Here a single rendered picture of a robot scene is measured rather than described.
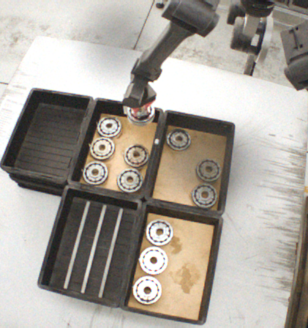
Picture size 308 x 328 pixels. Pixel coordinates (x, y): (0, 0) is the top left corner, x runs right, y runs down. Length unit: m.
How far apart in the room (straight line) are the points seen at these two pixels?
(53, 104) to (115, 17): 1.72
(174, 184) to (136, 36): 1.84
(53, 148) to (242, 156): 0.86
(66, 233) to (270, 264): 0.85
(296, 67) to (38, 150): 1.11
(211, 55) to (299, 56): 2.13
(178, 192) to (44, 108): 0.72
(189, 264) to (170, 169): 0.39
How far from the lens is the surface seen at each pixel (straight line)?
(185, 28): 0.77
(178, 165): 1.42
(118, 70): 1.85
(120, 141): 1.47
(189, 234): 1.34
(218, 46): 2.99
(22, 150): 1.55
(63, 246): 1.36
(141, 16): 3.19
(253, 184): 1.60
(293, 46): 0.82
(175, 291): 1.30
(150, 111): 1.29
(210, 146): 1.48
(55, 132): 1.55
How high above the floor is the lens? 2.13
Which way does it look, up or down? 67 degrees down
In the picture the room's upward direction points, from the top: 2 degrees clockwise
